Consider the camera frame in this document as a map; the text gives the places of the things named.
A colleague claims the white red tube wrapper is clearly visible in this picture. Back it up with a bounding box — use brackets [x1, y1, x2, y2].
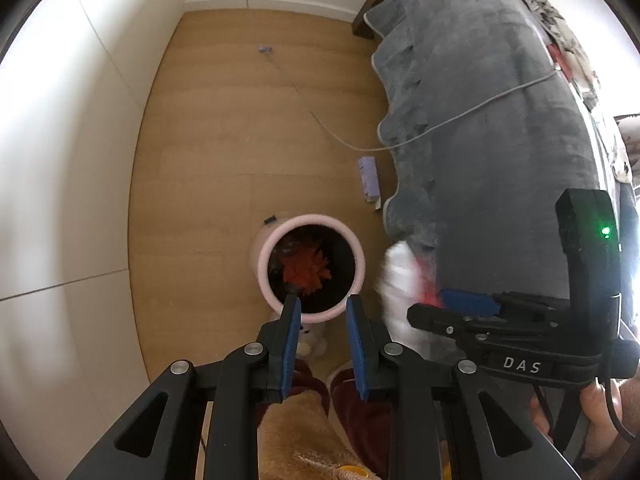
[376, 242, 442, 361]

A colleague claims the red paper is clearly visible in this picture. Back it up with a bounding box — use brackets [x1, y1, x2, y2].
[279, 244, 331, 296]

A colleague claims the pink round trash bin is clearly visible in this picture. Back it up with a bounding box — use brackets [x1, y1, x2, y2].
[250, 214, 366, 324]

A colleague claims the person's right hand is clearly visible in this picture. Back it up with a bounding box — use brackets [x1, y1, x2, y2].
[529, 380, 618, 460]

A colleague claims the red slipper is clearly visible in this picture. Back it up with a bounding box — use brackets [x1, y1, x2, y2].
[257, 360, 331, 431]
[329, 363, 392, 479]

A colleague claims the brown fuzzy sleeve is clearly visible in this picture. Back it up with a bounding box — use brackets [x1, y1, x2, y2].
[257, 390, 375, 480]

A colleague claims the grey bed blanket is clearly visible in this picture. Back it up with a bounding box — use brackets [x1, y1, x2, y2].
[366, 0, 639, 322]

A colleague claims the lilac rectangular box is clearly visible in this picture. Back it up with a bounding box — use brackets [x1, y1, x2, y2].
[358, 156, 381, 205]

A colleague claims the floral patterned bed sheet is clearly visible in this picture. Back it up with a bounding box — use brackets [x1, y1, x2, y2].
[524, 0, 639, 186]

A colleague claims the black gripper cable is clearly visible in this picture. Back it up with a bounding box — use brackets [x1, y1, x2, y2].
[531, 331, 639, 446]

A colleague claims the white charging cable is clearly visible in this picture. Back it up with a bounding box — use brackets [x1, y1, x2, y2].
[309, 66, 564, 154]

